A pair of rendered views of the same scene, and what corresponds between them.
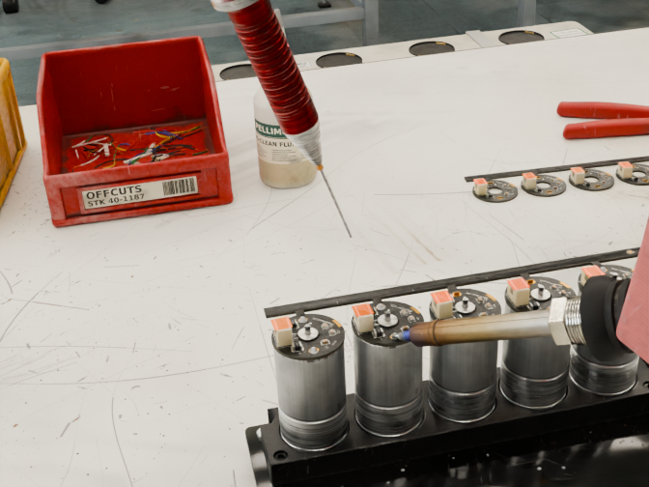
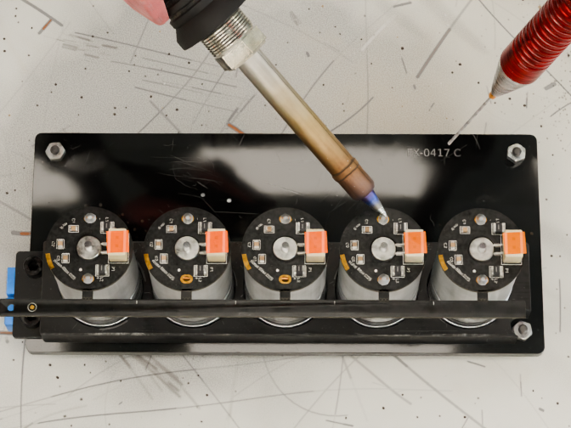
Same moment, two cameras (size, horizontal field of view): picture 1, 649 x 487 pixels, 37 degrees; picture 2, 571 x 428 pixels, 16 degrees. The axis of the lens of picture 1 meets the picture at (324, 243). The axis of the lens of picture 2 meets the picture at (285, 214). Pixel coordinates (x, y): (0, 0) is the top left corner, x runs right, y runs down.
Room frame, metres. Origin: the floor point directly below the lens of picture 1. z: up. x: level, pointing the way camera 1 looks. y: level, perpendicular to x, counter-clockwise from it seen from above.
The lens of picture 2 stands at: (0.44, -0.02, 1.35)
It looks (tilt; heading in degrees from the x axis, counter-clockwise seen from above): 72 degrees down; 191
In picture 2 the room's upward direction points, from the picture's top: straight up
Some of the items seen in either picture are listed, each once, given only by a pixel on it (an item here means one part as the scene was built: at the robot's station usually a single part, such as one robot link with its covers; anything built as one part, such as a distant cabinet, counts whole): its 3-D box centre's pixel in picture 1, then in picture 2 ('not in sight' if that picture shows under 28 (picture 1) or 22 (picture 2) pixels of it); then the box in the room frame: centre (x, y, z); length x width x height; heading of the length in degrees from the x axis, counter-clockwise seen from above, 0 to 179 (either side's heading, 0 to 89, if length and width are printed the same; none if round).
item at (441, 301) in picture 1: (444, 303); (312, 245); (0.27, -0.04, 0.82); 0.01 x 0.01 x 0.01; 11
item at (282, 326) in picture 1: (285, 330); (509, 246); (0.26, 0.01, 0.82); 0.01 x 0.01 x 0.01; 11
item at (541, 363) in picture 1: (535, 351); (190, 272); (0.28, -0.08, 0.79); 0.02 x 0.02 x 0.05
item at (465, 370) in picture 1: (463, 363); (285, 273); (0.28, -0.05, 0.79); 0.02 x 0.02 x 0.05
